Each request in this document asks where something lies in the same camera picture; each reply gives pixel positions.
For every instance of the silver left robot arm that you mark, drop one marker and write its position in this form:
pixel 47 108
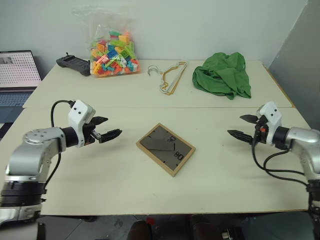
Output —
pixel 27 152

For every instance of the dark rounded shape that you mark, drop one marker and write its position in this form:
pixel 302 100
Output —
pixel 141 230

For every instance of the wooden framed dark panel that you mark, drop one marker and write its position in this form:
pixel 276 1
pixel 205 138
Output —
pixel 165 149

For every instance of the green crumpled cloth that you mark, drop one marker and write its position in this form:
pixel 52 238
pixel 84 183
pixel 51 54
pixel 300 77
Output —
pixel 222 75

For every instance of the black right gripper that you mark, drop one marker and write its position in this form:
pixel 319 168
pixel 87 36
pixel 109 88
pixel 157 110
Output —
pixel 261 131

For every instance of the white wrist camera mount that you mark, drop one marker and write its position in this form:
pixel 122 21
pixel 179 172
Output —
pixel 78 117
pixel 271 113

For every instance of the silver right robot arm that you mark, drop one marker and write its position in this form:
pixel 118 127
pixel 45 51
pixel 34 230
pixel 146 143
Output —
pixel 303 142

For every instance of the black handheld controller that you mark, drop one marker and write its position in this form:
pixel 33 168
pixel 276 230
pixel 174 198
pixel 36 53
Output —
pixel 73 65

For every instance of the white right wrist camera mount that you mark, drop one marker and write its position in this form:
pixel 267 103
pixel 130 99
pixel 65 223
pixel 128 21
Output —
pixel 271 113

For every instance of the grey partition panel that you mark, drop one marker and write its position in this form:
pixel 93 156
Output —
pixel 297 62

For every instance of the laptop computer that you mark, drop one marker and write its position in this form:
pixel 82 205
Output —
pixel 16 80

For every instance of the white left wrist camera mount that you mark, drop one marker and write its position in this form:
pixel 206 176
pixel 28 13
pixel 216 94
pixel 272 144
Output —
pixel 78 117

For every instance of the bag of colourful building bricks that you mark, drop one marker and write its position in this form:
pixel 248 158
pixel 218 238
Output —
pixel 113 53

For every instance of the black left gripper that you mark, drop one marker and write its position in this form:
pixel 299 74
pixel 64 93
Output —
pixel 88 133

